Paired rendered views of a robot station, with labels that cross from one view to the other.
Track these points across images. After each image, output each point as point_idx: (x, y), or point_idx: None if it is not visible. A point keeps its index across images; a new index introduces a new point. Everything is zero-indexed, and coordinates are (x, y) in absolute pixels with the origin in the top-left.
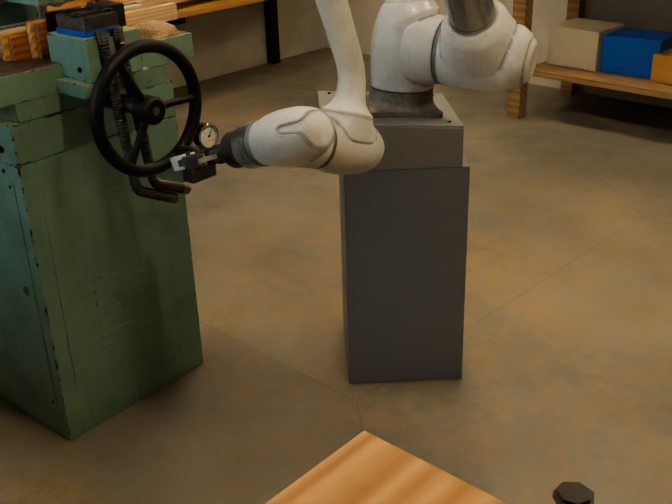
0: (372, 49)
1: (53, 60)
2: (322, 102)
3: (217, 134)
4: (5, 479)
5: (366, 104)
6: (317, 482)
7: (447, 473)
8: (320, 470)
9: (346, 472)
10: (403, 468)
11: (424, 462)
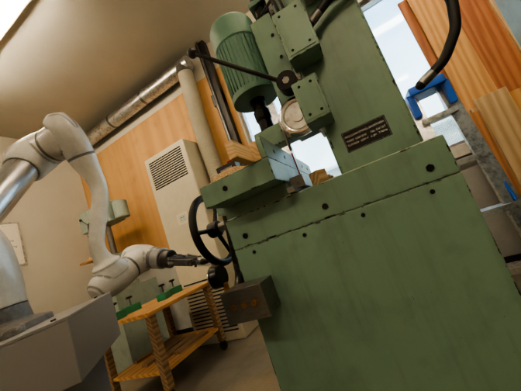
0: (17, 261)
1: None
2: (84, 305)
3: (208, 282)
4: None
5: (36, 320)
6: (161, 305)
7: (131, 317)
8: (160, 306)
9: (154, 308)
10: (141, 313)
11: (136, 316)
